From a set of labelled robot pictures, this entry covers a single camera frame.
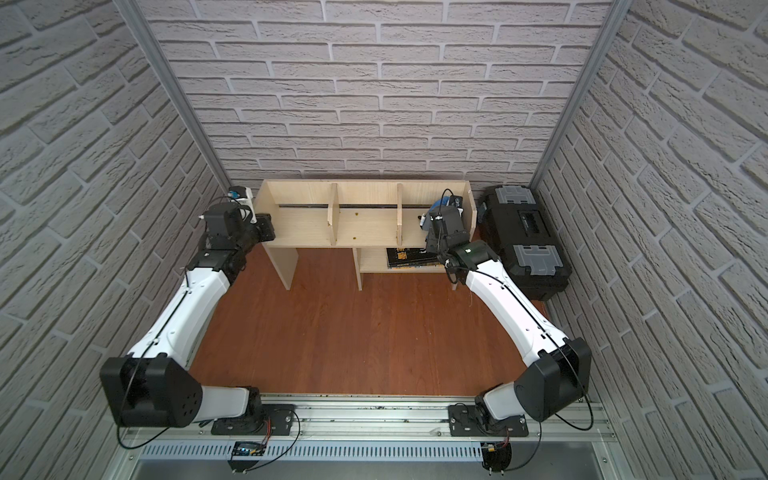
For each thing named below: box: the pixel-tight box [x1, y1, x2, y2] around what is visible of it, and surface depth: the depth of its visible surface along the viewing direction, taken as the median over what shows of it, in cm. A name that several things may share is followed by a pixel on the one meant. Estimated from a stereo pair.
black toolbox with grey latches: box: [478, 185, 572, 301], surface depth 97 cm
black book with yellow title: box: [386, 247, 445, 269], surface depth 91 cm
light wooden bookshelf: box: [253, 179, 477, 291], surface depth 84 cm
